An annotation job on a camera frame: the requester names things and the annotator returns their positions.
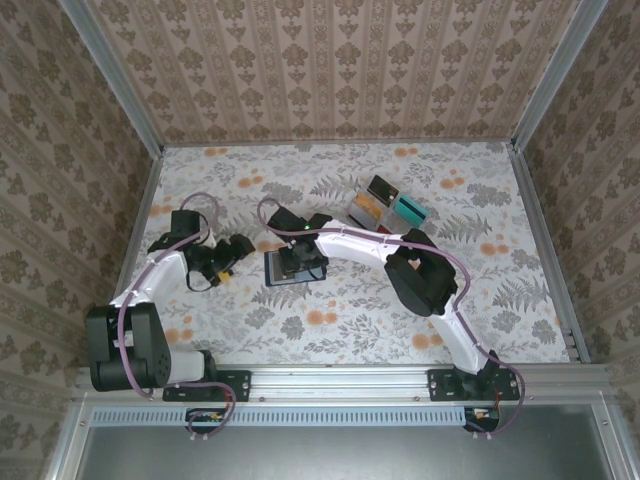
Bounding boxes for blue card holder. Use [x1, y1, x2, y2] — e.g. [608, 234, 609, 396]
[263, 248, 330, 288]

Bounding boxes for striped gold grey card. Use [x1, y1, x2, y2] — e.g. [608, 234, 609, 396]
[348, 207, 384, 227]

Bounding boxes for clear acrylic card organizer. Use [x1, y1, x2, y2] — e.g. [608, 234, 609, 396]
[347, 173, 430, 236]

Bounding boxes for black credit card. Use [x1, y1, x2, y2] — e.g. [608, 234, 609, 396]
[368, 174, 401, 205]

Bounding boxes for teal credit card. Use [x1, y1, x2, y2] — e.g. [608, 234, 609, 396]
[393, 195, 429, 226]

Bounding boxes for floral print tablecloth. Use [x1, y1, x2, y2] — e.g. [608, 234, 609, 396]
[107, 141, 571, 366]

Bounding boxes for aluminium mounting beam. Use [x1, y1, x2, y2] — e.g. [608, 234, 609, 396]
[74, 364, 616, 401]

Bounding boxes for small controller board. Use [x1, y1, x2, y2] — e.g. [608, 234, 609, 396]
[185, 407, 226, 434]
[462, 407, 501, 432]

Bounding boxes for grey metal panel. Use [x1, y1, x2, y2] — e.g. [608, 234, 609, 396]
[74, 424, 609, 480]

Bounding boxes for thin black left camera cable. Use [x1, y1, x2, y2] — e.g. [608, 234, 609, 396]
[183, 258, 217, 292]

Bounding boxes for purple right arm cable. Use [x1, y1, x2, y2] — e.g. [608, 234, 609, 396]
[256, 197, 526, 441]

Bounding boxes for aluminium side rail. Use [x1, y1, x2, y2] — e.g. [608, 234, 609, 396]
[93, 144, 166, 366]
[507, 142, 591, 365]

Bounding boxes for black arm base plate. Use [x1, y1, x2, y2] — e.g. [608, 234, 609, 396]
[162, 368, 251, 403]
[428, 368, 521, 403]

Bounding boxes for slotted grey cable duct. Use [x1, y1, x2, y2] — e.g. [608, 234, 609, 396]
[92, 407, 494, 427]

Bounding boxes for aluminium frame post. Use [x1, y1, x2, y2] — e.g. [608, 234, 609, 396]
[510, 0, 609, 154]
[58, 0, 166, 154]

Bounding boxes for aluminium lower frame bar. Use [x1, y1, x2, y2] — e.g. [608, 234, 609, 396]
[589, 399, 629, 480]
[43, 399, 99, 480]

